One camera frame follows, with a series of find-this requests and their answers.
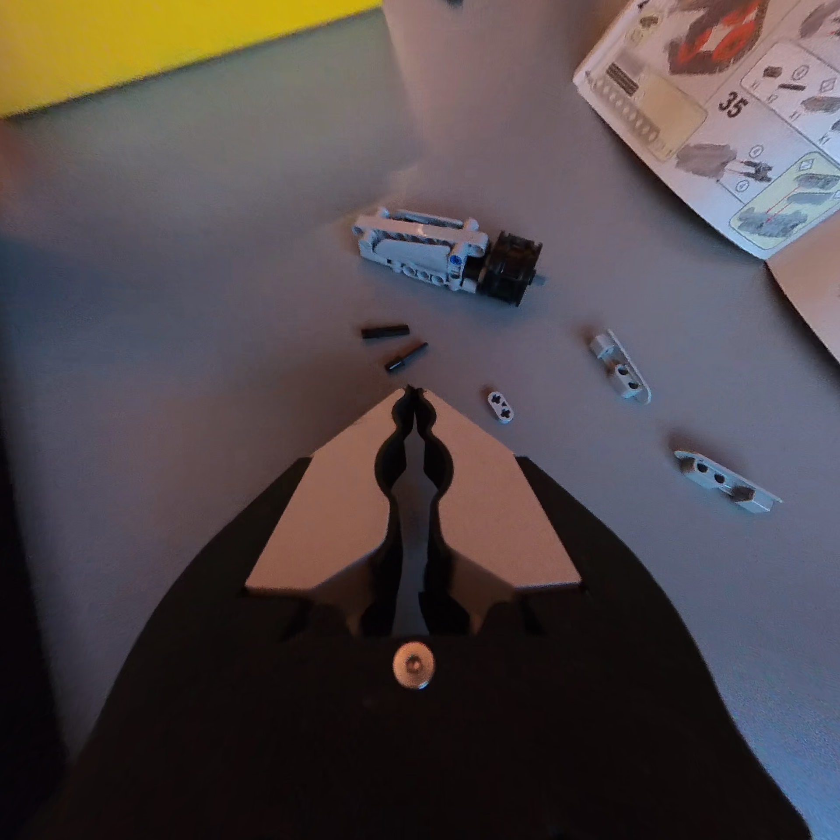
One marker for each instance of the grey motor assembly black wheel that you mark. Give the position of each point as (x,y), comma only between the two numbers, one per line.
(420,253)

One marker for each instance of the black connector pin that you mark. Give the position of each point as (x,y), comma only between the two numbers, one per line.
(405,358)

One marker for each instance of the tiny grey two-hole connector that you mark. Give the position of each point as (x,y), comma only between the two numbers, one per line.
(502,405)

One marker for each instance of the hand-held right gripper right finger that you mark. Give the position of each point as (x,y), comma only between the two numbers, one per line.
(505,518)

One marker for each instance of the grey desk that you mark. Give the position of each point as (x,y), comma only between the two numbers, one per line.
(197,262)

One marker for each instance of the small grey panel brick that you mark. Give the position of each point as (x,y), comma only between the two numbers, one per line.
(620,367)

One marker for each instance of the short black axle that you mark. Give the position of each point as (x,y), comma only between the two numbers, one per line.
(385,331)

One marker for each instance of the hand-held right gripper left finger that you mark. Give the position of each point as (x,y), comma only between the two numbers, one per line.
(315,518)

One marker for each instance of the yellow box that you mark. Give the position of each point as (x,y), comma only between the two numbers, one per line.
(131,46)

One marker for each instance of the grey three-hole brick beam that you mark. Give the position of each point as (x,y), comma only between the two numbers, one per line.
(725,482)

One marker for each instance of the white building instruction booklet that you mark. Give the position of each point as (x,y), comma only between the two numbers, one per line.
(754,131)

